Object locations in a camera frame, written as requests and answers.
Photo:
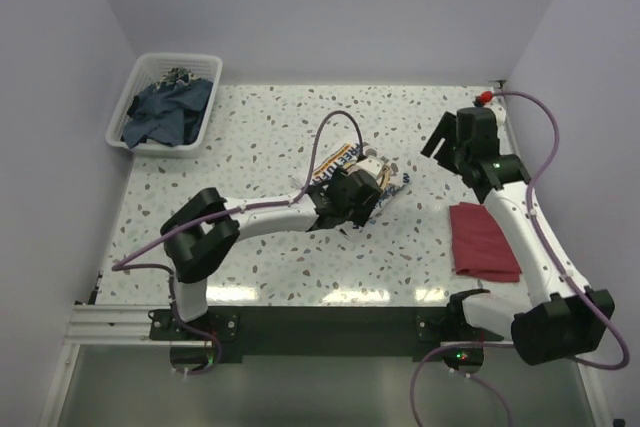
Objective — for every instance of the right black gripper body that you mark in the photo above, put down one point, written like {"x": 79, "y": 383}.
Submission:
{"x": 451, "y": 153}

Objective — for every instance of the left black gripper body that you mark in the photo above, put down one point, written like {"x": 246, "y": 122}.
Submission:
{"x": 360, "y": 214}

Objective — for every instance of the white tank top navy trim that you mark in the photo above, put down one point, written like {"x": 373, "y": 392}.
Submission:
{"x": 345, "y": 155}

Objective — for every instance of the red tank top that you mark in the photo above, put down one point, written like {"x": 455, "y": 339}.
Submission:
{"x": 480, "y": 249}

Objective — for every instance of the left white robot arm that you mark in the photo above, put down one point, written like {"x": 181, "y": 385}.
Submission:
{"x": 199, "y": 236}

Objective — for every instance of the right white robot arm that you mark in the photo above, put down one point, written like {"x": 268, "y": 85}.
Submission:
{"x": 563, "y": 315}

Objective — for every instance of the blue denim tank top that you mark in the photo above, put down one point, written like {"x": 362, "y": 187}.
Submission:
{"x": 169, "y": 113}

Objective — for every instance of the patterned tank top in basket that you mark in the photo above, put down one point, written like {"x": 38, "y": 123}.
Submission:
{"x": 178, "y": 75}

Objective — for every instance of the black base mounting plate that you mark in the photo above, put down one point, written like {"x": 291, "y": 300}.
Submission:
{"x": 344, "y": 331}

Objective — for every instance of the white plastic basket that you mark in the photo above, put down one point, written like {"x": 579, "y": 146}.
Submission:
{"x": 149, "y": 70}

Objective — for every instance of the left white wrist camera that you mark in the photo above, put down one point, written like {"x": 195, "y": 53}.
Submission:
{"x": 371, "y": 165}

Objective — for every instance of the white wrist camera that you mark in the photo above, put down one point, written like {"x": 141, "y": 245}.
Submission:
{"x": 371, "y": 165}
{"x": 488, "y": 99}

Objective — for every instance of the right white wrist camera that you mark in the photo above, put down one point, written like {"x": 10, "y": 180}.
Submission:
{"x": 488, "y": 99}

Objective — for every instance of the aluminium front rail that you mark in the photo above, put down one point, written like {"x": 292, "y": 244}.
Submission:
{"x": 108, "y": 325}

